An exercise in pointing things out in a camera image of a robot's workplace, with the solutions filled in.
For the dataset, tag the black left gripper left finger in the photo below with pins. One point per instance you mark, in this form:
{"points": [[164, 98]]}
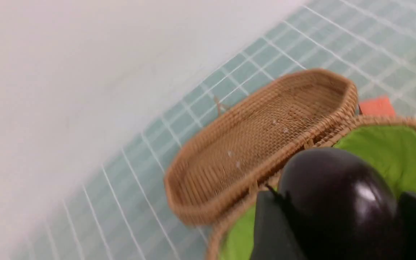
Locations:
{"points": [[273, 238]]}

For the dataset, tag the dark purple eggplant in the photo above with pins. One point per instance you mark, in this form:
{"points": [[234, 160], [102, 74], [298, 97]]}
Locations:
{"points": [[340, 208]]}

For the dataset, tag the woven wicker basket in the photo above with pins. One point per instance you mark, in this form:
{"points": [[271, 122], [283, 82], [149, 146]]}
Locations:
{"points": [[387, 143]]}

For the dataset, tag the woven wicker basket lid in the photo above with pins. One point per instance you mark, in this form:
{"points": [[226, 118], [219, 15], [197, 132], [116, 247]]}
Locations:
{"points": [[250, 142]]}

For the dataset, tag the orange foam cube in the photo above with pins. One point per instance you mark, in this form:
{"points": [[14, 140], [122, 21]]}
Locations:
{"points": [[377, 106]]}

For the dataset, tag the teal checkered tablecloth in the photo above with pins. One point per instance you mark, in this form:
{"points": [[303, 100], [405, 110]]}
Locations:
{"points": [[121, 213]]}

